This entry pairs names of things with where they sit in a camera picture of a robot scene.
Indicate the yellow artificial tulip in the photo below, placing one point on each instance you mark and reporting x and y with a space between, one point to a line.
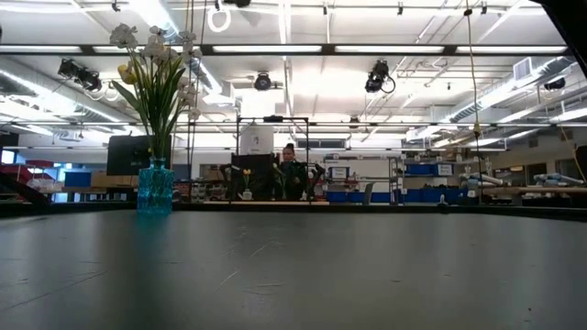
126 73

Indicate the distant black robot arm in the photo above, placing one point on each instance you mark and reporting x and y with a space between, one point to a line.
317 176

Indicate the pale distant robot arm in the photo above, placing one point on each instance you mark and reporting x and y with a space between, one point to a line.
486 179
557 178

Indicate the small distant white vase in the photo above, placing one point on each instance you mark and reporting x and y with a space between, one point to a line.
247 195

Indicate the blue glass vase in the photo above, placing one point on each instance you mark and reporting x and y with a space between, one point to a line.
156 188

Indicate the person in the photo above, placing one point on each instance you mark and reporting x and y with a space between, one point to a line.
293 176

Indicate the black screen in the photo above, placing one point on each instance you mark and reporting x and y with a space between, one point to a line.
259 167

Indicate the white box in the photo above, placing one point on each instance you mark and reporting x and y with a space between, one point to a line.
257 139

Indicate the white sign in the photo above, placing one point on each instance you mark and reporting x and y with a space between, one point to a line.
339 172

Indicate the small distant yellow tulip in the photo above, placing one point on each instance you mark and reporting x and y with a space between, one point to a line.
246 173

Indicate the row of blue bins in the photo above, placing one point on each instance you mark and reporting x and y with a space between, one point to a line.
413 197

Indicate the blue shelf bins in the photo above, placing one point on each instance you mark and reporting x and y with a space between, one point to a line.
419 169

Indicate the black monitor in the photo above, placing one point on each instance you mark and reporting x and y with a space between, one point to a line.
124 158

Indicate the cardboard box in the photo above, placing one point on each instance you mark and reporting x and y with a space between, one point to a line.
114 179

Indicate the blue box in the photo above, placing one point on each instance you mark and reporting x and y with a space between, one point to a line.
77 179

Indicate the wooden workbench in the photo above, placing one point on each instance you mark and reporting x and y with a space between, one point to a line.
527 190

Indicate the white air vent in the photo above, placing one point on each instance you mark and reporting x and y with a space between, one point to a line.
523 69

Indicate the red shelf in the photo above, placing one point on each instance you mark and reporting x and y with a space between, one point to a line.
27 172

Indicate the black ceiling speaker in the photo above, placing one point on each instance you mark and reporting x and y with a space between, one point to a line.
555 84

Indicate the black metal frame stand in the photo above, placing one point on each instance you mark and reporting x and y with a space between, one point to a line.
275 119

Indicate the black ceiling camera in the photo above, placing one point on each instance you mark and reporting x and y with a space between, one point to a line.
375 78
262 82
80 75

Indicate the long ceiling rail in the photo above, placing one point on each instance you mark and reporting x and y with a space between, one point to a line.
413 124

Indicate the black overhead camera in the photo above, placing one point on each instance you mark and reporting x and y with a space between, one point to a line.
237 3

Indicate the black rig frame bar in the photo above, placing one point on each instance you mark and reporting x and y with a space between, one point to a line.
451 49

